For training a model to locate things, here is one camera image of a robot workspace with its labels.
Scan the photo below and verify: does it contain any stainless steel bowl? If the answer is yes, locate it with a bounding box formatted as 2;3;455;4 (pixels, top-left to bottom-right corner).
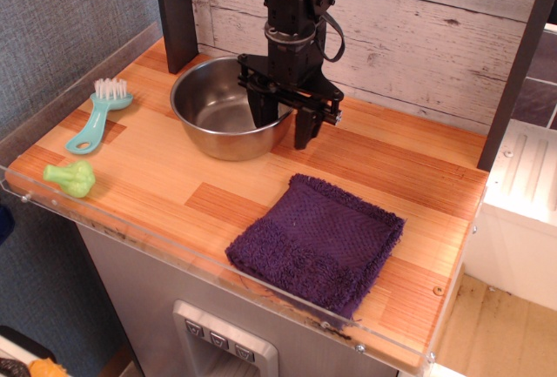
171;57;293;161

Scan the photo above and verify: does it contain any dark shelf post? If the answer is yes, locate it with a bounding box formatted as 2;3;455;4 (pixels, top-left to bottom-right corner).
158;0;198;74
477;0;554;172

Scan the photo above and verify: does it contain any green toy broccoli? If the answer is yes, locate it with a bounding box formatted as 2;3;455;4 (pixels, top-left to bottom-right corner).
43;160;96;198

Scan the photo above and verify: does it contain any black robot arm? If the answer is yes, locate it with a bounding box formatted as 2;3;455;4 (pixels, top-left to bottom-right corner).
238;0;345;150

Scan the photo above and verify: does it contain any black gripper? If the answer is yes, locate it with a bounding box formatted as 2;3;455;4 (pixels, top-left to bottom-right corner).
238;35;344;150

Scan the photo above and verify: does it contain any clear acrylic edge guard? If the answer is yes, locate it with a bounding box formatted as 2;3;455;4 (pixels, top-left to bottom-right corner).
0;165;487;374

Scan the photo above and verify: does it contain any dark right shelf post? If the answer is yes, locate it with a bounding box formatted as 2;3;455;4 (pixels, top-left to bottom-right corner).
477;0;554;172

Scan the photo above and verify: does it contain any silver dispenser button panel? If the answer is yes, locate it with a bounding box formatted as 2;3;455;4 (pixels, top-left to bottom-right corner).
172;300;279;376

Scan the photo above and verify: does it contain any grey toy fridge cabinet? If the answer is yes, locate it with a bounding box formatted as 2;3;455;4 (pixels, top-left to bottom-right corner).
78;226;397;376

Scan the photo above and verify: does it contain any purple folded towel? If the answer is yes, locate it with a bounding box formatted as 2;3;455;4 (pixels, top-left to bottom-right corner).
225;174;405;319

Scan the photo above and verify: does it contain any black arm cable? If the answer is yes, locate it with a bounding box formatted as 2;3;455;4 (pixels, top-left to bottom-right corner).
315;13;347;64

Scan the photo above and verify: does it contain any teal dish brush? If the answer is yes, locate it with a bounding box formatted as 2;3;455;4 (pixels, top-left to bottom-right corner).
65;78;133;155

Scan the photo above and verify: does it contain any dark left shelf post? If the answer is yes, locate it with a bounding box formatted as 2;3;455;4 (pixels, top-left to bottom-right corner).
158;0;198;74

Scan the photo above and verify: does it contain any white toy sink unit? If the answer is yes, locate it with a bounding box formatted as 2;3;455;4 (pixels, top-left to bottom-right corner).
460;23;557;313

